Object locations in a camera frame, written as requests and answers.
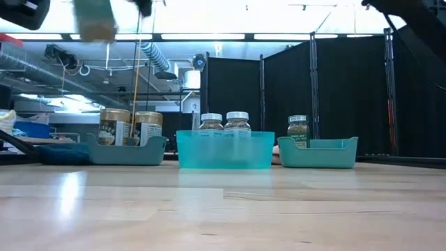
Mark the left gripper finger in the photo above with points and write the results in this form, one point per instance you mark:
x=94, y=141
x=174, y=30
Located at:
x=144, y=7

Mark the spice jar white lid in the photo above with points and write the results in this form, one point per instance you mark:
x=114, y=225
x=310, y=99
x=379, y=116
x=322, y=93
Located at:
x=237, y=122
x=210, y=122

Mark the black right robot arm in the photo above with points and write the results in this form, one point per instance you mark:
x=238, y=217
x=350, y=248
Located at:
x=418, y=21

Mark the black ceiling-hung device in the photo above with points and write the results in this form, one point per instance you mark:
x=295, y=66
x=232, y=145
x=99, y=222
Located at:
x=61, y=55

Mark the blue round device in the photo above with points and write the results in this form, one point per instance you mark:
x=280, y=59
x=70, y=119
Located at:
x=199, y=62

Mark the white cylinder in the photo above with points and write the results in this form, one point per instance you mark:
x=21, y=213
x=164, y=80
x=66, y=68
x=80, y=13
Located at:
x=191, y=79

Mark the white yellow bag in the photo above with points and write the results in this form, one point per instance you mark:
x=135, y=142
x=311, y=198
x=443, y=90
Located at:
x=7, y=120

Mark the blue storage box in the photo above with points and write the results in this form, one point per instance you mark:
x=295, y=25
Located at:
x=31, y=129

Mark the wooden workbench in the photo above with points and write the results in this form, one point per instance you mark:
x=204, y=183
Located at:
x=42, y=140

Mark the navy blue cloth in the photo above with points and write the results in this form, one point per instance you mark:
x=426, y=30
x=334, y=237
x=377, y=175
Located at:
x=62, y=155

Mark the blue-grey plastic bin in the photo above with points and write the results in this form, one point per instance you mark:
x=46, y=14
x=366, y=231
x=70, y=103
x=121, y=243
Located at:
x=125, y=155

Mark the translucent turquoise plastic bin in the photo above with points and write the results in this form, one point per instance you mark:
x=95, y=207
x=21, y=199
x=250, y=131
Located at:
x=223, y=153

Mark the grey partition pole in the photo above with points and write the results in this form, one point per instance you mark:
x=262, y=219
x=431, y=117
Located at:
x=391, y=97
x=314, y=87

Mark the salmon pink cloth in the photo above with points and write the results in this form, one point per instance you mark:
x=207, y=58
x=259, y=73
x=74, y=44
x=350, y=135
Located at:
x=276, y=157

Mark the teal plastic bin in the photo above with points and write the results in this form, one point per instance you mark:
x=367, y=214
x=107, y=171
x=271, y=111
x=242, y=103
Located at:
x=320, y=155

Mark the silver ventilation duct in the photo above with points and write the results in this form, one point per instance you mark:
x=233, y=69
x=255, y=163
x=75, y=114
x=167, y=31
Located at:
x=35, y=69

